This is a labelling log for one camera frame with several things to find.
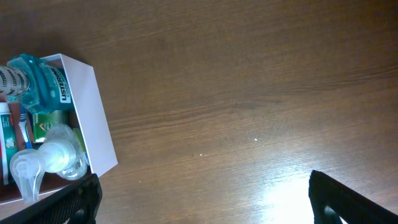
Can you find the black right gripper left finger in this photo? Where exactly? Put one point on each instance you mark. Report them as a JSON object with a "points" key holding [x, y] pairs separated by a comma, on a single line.
{"points": [[77, 203]]}

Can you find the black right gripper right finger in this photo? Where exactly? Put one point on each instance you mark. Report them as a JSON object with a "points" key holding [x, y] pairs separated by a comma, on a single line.
{"points": [[333, 202]]}

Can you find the clear purple sanitizer bottle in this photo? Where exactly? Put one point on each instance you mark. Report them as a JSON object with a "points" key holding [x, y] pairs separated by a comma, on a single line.
{"points": [[61, 154]]}

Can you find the Colgate toothpaste tube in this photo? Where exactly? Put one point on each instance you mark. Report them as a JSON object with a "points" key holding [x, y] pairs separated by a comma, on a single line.
{"points": [[8, 143]]}

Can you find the green Dettol soap pack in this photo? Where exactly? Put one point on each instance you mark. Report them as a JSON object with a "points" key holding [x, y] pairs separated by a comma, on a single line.
{"points": [[43, 122]]}

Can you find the blue white toothbrush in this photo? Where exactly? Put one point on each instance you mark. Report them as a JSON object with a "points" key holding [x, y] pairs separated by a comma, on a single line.
{"points": [[23, 124]]}

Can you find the teal Listerine mouthwash bottle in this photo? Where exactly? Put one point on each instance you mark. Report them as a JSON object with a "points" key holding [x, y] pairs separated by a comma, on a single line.
{"points": [[40, 88]]}

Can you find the pink white open box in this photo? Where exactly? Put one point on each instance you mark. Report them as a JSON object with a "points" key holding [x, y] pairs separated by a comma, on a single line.
{"points": [[100, 155]]}

